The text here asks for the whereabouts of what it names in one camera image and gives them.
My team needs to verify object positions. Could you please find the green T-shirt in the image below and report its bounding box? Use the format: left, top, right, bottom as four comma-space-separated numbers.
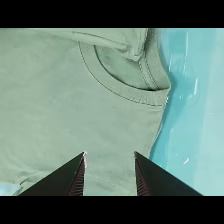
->
0, 27, 172, 197

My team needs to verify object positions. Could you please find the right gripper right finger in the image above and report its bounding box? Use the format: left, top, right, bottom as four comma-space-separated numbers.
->
133, 150, 203, 197

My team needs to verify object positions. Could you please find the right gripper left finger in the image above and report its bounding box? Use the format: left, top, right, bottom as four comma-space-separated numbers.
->
19, 151, 88, 197

